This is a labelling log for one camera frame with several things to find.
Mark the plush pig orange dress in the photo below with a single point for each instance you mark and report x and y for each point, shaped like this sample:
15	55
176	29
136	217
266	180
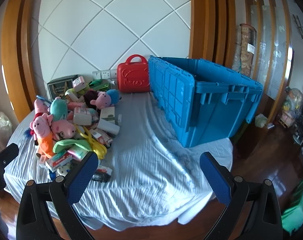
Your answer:
45	143

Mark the plush pig blue shirt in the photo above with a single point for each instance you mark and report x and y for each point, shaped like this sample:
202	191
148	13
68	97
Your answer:
102	100

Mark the red teal medicine box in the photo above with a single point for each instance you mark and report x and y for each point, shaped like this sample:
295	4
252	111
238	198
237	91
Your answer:
59	162

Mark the pink tissue pack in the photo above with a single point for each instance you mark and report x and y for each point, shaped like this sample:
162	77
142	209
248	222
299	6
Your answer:
82	117

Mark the black red small box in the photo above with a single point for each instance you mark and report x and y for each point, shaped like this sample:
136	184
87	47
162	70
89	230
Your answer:
102	174

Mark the green flat pouch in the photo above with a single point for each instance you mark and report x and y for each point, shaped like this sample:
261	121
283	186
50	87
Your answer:
100	84

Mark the white orange tube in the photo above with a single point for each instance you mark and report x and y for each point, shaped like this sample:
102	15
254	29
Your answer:
71	95

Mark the plain white box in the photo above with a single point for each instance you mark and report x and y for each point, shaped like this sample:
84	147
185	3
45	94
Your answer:
108	128

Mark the plush pig teal shirt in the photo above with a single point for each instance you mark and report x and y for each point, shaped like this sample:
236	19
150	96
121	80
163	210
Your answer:
57	108

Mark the pile of bagged clutter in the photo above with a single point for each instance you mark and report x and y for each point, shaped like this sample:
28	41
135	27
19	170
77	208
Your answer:
299	110

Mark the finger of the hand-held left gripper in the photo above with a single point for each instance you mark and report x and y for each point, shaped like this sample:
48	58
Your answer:
7	152

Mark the plush pig red dress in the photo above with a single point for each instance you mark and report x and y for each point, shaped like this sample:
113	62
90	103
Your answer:
40	105

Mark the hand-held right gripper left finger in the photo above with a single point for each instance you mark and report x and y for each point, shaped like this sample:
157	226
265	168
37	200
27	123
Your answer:
81	180

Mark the small red white box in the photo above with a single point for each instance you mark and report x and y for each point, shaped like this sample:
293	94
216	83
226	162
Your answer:
101	137

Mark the dark brown plush toy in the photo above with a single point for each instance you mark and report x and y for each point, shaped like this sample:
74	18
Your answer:
91	95

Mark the pink white soft pack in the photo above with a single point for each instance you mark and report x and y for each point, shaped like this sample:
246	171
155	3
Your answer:
77	154

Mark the light green cloth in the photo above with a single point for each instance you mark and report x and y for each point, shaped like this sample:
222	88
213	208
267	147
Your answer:
71	143

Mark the white wall socket panel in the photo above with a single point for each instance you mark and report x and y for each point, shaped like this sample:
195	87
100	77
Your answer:
104	74

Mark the pink wipes pack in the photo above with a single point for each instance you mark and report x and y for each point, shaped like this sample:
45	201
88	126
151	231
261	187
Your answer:
75	105

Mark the rolled patterned carpet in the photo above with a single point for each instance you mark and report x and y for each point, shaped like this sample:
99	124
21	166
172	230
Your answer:
245	50

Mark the grey sheet covered desktop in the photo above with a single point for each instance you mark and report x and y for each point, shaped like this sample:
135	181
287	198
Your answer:
146	170

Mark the green plush toy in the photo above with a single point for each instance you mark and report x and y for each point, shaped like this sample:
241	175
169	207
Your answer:
85	88

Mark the white dotted fabric toy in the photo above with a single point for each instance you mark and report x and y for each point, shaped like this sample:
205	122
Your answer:
62	170

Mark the white green floor bag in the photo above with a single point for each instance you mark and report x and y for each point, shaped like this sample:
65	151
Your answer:
261	120

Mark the white plastic bag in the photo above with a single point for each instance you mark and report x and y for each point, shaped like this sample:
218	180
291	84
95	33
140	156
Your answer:
4	123

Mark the white box green print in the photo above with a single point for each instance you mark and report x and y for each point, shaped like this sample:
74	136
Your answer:
108	115

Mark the green fabric bag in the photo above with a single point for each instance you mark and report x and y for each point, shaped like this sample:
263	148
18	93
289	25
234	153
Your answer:
299	205

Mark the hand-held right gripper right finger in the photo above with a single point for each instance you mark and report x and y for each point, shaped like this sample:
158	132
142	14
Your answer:
215	180

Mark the wooden lattice screen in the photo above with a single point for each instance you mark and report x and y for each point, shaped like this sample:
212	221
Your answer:
269	42

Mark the small pink box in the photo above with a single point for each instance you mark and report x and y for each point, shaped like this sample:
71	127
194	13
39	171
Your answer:
78	83

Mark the dark gift box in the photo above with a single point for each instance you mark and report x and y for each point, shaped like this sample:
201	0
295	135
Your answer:
57	87

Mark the red toy suitcase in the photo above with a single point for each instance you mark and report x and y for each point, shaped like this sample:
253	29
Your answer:
134	76

